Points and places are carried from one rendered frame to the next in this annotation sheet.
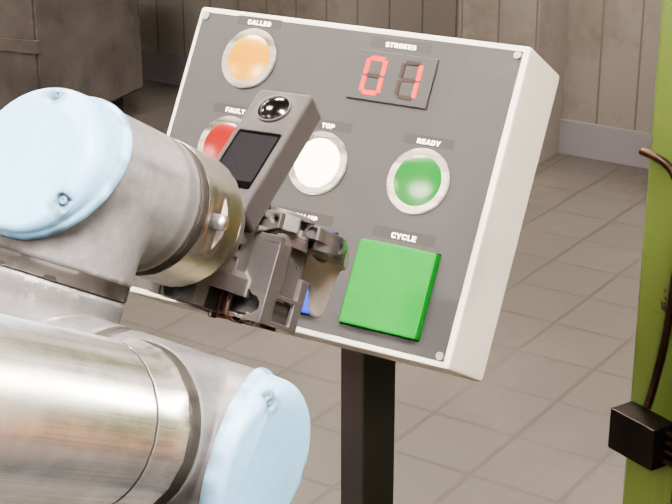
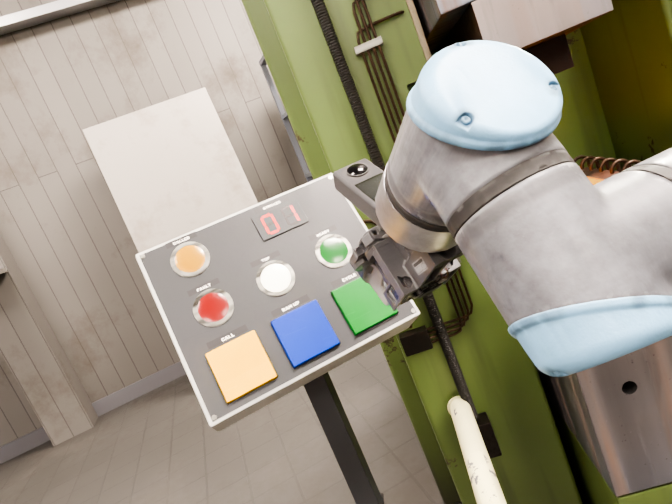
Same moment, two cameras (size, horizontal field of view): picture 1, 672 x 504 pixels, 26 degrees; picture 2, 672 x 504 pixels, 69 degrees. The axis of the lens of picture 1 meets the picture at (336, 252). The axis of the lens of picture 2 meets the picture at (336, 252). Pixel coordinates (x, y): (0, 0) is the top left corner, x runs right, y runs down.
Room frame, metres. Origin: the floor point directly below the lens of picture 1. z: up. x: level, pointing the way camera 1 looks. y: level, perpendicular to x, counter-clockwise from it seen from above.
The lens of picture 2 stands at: (0.66, 0.49, 1.23)
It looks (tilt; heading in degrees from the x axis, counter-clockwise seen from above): 11 degrees down; 313
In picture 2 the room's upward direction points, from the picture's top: 22 degrees counter-clockwise
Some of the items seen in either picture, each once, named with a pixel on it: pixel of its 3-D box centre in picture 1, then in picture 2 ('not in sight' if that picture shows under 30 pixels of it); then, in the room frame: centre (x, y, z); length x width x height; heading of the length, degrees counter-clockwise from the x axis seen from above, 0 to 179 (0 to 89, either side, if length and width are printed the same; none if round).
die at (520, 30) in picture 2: not in sight; (506, 33); (1.00, -0.58, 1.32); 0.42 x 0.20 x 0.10; 124
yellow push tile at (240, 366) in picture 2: not in sight; (241, 366); (1.24, 0.13, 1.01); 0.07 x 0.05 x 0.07; 59
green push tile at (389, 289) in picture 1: (390, 289); (364, 303); (1.14, -0.05, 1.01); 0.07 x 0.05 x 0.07; 59
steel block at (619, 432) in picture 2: not in sight; (615, 303); (0.96, -0.62, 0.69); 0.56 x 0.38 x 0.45; 124
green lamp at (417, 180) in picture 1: (417, 181); (333, 250); (1.18, -0.07, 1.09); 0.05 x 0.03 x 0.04; 34
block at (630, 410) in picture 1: (641, 435); (415, 340); (1.27, -0.30, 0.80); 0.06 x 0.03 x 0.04; 34
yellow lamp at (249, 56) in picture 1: (249, 58); (190, 259); (1.32, 0.08, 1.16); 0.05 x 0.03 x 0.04; 34
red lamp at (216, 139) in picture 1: (224, 146); (213, 307); (1.28, 0.10, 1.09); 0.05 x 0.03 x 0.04; 34
